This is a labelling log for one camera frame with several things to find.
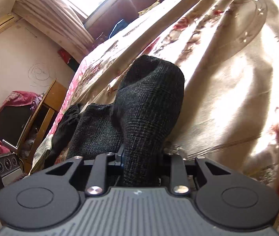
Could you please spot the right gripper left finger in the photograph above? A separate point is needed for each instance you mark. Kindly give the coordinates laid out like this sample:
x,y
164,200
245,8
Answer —
x,y
103,168

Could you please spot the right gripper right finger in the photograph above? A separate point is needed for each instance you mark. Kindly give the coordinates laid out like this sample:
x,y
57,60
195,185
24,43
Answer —
x,y
178,179

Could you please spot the dark grey checked pants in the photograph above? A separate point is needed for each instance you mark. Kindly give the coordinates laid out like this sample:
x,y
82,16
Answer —
x,y
145,110

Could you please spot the green striped folded garment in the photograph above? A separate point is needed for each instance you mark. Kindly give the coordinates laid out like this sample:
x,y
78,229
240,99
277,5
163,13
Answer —
x,y
41,154

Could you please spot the wooden bedside desk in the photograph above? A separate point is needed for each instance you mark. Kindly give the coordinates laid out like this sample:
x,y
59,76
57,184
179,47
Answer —
x,y
40,123

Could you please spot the pink cloth covered television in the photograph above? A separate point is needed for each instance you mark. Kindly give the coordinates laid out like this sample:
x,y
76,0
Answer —
x,y
14,115

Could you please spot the black folded garment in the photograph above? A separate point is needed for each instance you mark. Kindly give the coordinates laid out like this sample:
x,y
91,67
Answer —
x,y
64,133

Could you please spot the floral satin bedspread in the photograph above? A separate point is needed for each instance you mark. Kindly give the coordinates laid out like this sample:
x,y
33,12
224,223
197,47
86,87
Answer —
x,y
228,51

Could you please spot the blue item on bench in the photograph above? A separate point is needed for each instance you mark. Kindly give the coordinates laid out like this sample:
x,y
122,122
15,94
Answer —
x,y
118,27

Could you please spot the left beige curtain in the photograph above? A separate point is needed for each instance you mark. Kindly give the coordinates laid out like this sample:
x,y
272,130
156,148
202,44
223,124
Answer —
x,y
57,20

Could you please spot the yellow green cloth on bench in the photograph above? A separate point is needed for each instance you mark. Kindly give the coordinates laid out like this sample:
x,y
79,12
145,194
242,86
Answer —
x,y
144,11

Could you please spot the maroon window bench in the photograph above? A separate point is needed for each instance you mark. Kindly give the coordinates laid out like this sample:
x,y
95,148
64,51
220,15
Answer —
x,y
110,12

